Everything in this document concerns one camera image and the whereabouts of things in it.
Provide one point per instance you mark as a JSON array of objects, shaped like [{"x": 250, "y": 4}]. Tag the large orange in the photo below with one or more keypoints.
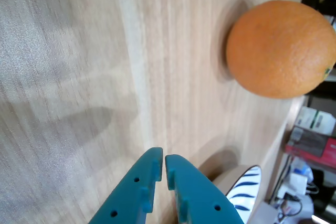
[{"x": 278, "y": 51}]

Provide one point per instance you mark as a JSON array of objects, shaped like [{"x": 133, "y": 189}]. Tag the white power adapter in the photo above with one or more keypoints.
[{"x": 298, "y": 179}]

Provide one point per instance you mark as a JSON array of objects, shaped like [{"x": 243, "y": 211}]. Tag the white plate blue leaf pattern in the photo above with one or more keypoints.
[{"x": 244, "y": 190}]

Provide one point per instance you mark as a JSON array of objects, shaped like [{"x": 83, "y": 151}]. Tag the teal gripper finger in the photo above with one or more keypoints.
[
  {"x": 199, "y": 203},
  {"x": 123, "y": 200}
]

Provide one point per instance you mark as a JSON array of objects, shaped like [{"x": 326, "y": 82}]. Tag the white box green label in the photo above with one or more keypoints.
[{"x": 307, "y": 117}]

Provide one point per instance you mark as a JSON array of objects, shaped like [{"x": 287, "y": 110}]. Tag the red and black box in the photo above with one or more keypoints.
[{"x": 328, "y": 150}]

